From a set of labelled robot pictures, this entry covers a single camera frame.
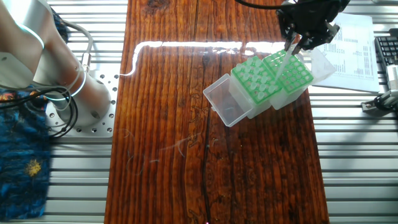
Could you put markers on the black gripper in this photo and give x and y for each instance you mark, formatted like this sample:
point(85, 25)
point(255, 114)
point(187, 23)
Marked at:
point(308, 15)

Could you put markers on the clear box green tip rack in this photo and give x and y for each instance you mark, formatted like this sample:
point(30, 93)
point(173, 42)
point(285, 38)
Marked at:
point(281, 101)
point(228, 104)

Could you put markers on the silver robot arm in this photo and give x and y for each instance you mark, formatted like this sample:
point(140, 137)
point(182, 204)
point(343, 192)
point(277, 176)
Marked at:
point(28, 53)

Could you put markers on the white printed paper sheet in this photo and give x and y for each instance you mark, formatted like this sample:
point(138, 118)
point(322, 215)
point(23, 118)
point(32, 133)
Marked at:
point(363, 71)

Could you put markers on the black computer keyboard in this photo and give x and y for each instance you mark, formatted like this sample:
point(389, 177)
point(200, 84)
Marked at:
point(387, 46)

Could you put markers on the small grey mounted device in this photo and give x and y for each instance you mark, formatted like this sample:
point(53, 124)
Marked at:
point(373, 107)

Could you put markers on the white grey box device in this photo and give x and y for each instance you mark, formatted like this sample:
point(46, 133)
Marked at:
point(393, 77)

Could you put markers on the brown wooden board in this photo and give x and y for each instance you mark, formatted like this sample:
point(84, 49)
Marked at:
point(174, 186)

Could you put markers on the blue painted cloth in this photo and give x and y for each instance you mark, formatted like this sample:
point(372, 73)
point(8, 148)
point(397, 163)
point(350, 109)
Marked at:
point(21, 174)

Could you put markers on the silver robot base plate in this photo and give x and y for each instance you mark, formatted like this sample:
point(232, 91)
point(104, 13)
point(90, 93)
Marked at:
point(107, 124)

